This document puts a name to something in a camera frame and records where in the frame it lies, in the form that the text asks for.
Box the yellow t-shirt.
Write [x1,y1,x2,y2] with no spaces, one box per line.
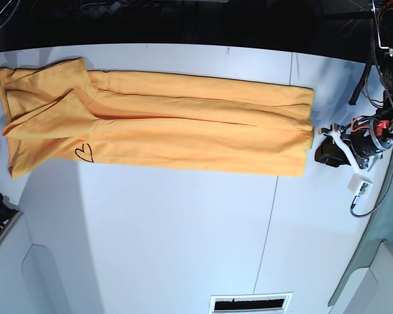
[0,58,314,178]

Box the braided camera cable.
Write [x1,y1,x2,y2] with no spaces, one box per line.
[350,32,393,219]

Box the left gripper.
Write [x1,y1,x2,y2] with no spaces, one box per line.
[314,117,393,172]

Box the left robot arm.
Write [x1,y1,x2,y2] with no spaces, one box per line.
[314,1,393,169]

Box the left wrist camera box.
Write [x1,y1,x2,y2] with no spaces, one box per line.
[348,173,373,198]

